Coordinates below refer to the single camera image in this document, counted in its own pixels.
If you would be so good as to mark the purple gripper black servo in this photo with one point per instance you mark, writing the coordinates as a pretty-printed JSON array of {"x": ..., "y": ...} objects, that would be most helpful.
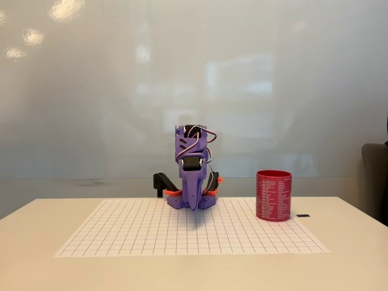
[{"x": 191, "y": 184}]

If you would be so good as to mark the purple robot arm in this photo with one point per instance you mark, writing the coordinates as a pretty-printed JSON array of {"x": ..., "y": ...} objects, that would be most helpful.
[{"x": 188, "y": 142}]

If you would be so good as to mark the red cup with white print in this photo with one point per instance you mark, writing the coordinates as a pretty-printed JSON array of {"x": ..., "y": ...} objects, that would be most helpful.
[{"x": 273, "y": 197}]

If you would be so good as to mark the white grid paper sheet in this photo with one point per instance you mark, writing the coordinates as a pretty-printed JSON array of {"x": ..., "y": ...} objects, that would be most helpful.
[{"x": 188, "y": 236}]

